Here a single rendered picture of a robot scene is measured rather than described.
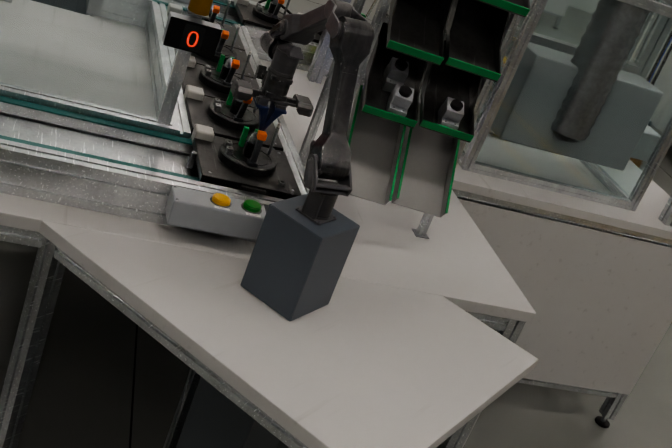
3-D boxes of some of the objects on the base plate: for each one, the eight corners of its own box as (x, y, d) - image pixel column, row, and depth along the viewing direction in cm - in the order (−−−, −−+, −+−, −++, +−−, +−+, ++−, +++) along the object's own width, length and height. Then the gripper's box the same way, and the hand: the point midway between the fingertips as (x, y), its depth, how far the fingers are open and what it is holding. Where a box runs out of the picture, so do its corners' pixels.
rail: (311, 253, 221) (327, 213, 216) (-101, 173, 190) (-92, 124, 186) (307, 241, 225) (322, 202, 221) (-96, 161, 195) (-87, 113, 191)
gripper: (244, 64, 207) (223, 127, 213) (323, 85, 213) (300, 145, 219) (240, 54, 212) (220, 116, 218) (318, 74, 218) (296, 134, 225)
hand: (265, 117), depth 217 cm, fingers closed
